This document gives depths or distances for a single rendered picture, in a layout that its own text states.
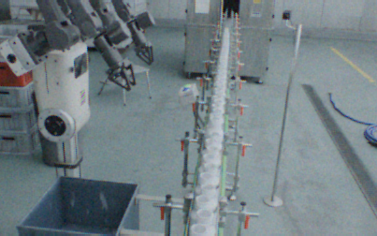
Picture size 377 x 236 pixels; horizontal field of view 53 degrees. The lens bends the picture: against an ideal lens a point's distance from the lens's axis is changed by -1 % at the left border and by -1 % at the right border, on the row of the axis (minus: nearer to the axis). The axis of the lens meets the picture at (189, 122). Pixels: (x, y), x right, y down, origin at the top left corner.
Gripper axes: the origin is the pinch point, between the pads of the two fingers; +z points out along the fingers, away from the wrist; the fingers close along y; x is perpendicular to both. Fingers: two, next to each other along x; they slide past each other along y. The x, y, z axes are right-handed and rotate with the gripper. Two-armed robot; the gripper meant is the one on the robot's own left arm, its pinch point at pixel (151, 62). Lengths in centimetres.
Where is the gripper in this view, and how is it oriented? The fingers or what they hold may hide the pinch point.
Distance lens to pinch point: 182.1
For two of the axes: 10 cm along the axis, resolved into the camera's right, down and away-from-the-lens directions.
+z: 4.3, 8.5, 2.9
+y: 0.6, -3.5, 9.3
